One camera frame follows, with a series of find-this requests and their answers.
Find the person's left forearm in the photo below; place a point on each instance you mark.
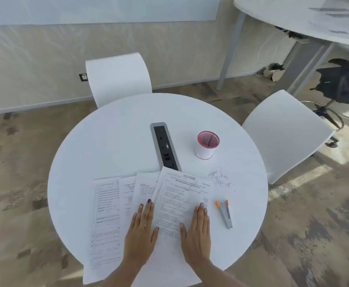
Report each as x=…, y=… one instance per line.
x=123, y=274

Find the open cardboard box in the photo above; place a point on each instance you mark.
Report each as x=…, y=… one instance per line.
x=274, y=72

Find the black office chair chrome footring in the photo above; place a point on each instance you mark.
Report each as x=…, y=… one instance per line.
x=340, y=82

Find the white curved chair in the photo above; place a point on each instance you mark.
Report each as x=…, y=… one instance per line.
x=117, y=77
x=285, y=131

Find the person's right forearm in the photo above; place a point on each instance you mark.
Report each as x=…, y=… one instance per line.
x=219, y=274

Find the black wall socket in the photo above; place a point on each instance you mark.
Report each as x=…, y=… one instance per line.
x=83, y=77

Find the grey table power socket module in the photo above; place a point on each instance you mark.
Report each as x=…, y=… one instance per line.
x=165, y=146

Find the white mesh pen holder pink rim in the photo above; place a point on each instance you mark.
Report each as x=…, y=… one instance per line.
x=206, y=147

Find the person's left hand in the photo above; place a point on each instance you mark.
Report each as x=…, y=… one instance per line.
x=140, y=239

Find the white table with grey legs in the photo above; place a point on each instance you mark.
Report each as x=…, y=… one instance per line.
x=299, y=14

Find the printed paper sheet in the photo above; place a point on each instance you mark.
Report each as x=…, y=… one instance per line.
x=143, y=188
x=105, y=224
x=174, y=203
x=126, y=194

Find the grey stapler with orange tips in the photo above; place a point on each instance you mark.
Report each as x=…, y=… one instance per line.
x=226, y=215

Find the person's left thumb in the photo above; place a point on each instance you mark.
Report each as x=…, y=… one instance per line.
x=156, y=235

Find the person's right hand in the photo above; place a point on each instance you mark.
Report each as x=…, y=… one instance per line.
x=197, y=239

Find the person's right thumb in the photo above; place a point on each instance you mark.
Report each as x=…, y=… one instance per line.
x=182, y=233

